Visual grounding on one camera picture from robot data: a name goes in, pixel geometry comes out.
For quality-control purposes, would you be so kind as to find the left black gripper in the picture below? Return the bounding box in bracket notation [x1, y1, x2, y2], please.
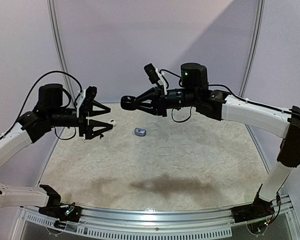
[48, 99, 113, 139]

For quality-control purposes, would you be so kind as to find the purple earbud charging case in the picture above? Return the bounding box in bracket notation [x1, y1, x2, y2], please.
[134, 127, 147, 137]

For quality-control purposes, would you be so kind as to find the black earbud case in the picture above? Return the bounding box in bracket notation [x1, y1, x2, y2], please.
[120, 95, 138, 111]

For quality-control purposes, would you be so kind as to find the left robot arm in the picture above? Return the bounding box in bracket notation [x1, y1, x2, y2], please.
[0, 83, 113, 217]

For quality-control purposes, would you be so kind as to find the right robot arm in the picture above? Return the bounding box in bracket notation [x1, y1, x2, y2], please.
[131, 62, 300, 218]

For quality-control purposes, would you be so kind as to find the white earbud case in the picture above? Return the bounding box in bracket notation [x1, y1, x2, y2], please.
[109, 119, 117, 127]

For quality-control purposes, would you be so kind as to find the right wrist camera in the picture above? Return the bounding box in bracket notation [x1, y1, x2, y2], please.
[143, 63, 169, 96]

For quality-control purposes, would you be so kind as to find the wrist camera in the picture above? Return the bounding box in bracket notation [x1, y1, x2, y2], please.
[143, 63, 169, 96]
[75, 86, 97, 118]

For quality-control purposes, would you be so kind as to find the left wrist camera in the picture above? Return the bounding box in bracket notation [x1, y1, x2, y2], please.
[75, 86, 97, 118]

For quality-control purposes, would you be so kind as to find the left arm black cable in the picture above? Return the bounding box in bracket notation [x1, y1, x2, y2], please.
[0, 70, 83, 148]

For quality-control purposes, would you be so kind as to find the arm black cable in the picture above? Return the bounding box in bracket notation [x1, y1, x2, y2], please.
[0, 70, 83, 148]
[159, 68, 300, 160]

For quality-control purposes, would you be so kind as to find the left aluminium corner post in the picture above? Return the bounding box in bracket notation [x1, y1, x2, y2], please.
[46, 0, 75, 93]

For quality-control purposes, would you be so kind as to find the aluminium corner post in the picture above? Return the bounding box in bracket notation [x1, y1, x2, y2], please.
[238, 0, 265, 97]
[46, 0, 75, 93]

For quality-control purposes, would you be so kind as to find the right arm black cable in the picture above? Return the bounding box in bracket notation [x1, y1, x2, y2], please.
[159, 68, 300, 160]

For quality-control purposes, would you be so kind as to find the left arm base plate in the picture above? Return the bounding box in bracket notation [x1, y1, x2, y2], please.
[38, 204, 83, 223]

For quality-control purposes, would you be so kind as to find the aluminium front rail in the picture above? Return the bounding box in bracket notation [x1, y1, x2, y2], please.
[13, 194, 300, 240]

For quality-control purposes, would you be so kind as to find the right aluminium corner post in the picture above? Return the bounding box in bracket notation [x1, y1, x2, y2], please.
[238, 0, 265, 97]

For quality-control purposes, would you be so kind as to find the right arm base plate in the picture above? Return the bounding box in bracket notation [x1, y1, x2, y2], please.
[231, 203, 281, 225]

